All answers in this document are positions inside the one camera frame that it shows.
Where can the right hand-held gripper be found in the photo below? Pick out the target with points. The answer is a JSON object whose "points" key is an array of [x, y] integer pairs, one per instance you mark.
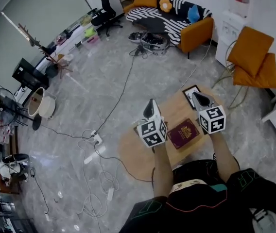
{"points": [[212, 119]]}

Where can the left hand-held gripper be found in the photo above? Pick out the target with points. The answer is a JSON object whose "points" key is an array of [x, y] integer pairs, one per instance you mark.
{"points": [[151, 132]]}

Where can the dark red gold-print book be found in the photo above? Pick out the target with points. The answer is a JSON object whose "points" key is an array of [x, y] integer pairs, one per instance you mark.
{"points": [[183, 133]]}

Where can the person's right forearm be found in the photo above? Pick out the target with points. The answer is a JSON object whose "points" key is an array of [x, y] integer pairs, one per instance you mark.
{"points": [[223, 156]]}

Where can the person's left forearm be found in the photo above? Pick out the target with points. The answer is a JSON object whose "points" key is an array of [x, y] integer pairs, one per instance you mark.
{"points": [[163, 173]]}

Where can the wooden coffee table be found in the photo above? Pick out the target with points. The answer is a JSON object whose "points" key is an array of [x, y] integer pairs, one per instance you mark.
{"points": [[138, 159]]}

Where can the white power strip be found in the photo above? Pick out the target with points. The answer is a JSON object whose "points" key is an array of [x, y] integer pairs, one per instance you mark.
{"points": [[94, 155], [110, 194], [97, 137]]}

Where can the orange couch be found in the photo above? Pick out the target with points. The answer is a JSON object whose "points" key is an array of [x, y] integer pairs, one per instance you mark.
{"points": [[196, 35]]}

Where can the black white equipment pile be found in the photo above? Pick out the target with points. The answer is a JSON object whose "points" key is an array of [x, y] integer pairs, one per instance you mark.
{"points": [[150, 41]]}

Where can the white water dispenser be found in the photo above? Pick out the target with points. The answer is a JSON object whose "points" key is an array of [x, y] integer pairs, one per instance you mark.
{"points": [[230, 30]]}

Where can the blue pillow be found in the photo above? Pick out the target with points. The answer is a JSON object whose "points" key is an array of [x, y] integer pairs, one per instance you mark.
{"points": [[193, 14]]}

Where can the black white striped blanket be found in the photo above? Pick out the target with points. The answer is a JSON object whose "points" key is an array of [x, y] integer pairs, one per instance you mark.
{"points": [[152, 18]]}

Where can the pink plastic box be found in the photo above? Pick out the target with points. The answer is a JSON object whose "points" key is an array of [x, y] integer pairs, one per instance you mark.
{"points": [[93, 39]]}

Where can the green plastic item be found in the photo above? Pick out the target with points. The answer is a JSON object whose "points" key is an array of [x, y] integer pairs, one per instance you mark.
{"points": [[90, 31]]}

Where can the orange flower pillow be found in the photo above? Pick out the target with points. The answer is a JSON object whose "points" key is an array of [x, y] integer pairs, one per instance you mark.
{"points": [[166, 5]]}

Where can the white round tub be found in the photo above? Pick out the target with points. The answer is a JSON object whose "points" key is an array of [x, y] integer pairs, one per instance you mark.
{"points": [[46, 105]]}

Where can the black office chair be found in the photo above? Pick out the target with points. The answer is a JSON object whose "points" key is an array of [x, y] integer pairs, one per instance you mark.
{"points": [[106, 11]]}

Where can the cluttered window shelf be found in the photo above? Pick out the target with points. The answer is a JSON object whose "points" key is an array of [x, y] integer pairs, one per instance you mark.
{"points": [[77, 30]]}

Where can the person's black printed shirt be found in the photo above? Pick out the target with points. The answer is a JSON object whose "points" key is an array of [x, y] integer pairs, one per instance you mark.
{"points": [[201, 217]]}

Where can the wooden coat rack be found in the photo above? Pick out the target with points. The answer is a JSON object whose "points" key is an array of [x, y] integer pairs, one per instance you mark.
{"points": [[43, 48]]}

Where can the black box cabinet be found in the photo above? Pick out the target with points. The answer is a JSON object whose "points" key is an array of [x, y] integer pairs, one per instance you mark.
{"points": [[29, 75]]}

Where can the black standing fan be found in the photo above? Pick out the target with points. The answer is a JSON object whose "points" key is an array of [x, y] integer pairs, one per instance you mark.
{"points": [[0, 108]]}

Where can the white bag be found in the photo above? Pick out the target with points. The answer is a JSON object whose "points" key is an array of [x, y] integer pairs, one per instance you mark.
{"points": [[5, 170]]}

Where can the brown frame with drawing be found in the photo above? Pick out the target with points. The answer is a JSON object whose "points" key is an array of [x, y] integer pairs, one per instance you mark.
{"points": [[189, 93]]}

